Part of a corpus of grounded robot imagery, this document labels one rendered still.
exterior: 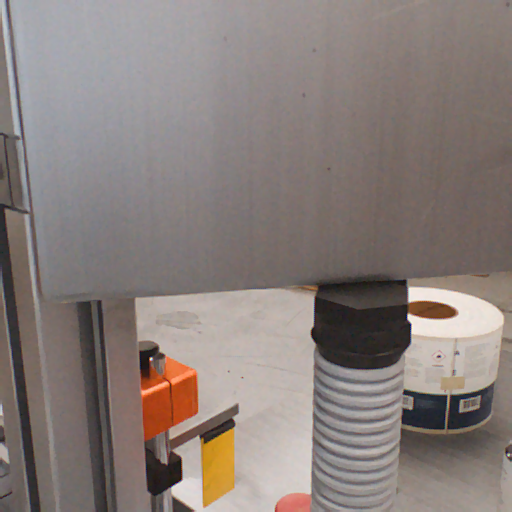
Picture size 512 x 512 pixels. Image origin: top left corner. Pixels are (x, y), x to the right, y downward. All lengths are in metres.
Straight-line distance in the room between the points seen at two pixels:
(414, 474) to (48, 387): 0.63
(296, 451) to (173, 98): 0.70
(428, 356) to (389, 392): 0.65
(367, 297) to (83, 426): 0.13
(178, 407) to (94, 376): 0.09
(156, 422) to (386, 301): 0.18
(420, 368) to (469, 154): 0.66
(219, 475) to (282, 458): 0.38
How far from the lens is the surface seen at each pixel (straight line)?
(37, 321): 0.24
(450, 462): 0.86
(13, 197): 0.24
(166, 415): 0.35
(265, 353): 1.22
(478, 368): 0.89
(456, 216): 0.22
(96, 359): 0.27
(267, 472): 0.81
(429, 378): 0.87
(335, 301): 0.20
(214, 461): 0.45
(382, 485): 0.23
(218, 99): 0.19
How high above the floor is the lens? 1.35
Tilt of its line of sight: 17 degrees down
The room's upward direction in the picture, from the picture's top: straight up
